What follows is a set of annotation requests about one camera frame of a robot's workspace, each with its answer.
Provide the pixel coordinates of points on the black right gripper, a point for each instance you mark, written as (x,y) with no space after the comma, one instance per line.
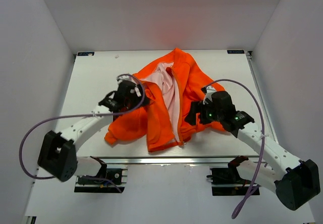
(197,107)

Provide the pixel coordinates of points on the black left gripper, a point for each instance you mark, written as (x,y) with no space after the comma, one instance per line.
(138,98)

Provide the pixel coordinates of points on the orange jacket with pink lining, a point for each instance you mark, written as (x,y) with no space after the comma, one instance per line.
(171,83)

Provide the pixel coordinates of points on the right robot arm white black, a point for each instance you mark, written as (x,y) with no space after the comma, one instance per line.
(293,180)

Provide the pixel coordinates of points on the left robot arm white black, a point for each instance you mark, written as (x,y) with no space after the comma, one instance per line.
(58,154)

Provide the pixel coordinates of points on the blue label sticker left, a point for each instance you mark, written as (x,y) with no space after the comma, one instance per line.
(85,54)

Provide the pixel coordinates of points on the blue label sticker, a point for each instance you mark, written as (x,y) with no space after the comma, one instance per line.
(235,51)
(85,54)

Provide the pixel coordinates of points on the blue label sticker right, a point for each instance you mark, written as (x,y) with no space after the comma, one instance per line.
(235,51)

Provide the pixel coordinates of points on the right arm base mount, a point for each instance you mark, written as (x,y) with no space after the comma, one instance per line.
(225,180)

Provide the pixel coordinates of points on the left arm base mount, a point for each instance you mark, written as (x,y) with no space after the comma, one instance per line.
(93,175)

